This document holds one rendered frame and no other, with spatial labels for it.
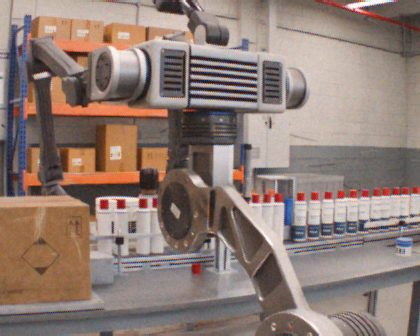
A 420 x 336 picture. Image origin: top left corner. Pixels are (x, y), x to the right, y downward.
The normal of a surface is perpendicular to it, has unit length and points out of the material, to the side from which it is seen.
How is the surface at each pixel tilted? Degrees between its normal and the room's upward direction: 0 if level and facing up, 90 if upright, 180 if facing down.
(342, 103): 90
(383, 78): 90
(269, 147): 90
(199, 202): 90
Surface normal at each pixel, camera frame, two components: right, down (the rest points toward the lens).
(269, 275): -0.83, 0.01
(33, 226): 0.45, 0.06
